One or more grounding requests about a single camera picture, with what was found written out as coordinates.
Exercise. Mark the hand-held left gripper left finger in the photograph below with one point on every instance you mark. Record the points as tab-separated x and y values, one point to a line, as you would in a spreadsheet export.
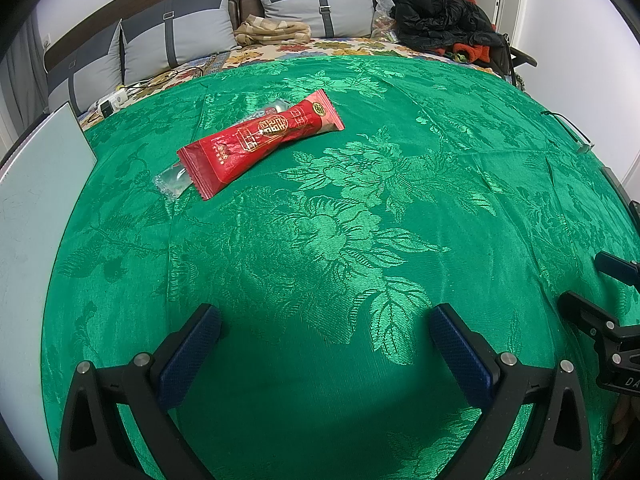
192	355

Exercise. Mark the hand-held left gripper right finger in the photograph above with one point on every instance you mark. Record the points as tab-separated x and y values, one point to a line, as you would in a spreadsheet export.
460	355

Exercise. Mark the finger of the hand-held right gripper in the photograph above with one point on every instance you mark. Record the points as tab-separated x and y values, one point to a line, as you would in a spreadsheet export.
585	310
620	266

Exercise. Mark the white storage box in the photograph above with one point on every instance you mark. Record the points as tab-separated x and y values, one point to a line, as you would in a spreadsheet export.
30	260

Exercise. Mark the red snack packet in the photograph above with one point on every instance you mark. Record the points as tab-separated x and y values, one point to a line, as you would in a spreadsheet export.
260	135

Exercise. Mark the person's right hand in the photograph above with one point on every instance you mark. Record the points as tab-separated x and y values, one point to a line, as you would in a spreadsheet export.
624	420

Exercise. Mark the dark tablet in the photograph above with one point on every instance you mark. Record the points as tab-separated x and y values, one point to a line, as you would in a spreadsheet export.
622	195

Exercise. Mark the green patterned cloth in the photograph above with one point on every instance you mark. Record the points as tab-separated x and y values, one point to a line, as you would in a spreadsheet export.
350	270

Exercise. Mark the black chair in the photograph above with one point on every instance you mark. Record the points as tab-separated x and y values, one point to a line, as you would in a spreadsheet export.
517	57

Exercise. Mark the white power strip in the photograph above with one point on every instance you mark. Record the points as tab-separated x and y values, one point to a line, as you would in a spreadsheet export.
112	102

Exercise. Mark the white door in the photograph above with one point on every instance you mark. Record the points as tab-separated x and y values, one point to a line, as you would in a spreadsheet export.
505	0

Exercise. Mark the floral bed sheet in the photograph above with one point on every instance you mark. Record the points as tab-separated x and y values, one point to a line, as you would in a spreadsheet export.
350	46

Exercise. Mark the folded beige blanket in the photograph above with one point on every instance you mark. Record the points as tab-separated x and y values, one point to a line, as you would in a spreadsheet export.
272	32

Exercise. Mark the grey curtain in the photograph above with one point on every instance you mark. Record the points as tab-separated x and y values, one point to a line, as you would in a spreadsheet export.
25	60

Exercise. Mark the clear plastic bag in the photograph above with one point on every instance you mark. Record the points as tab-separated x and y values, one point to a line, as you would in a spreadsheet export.
382	22

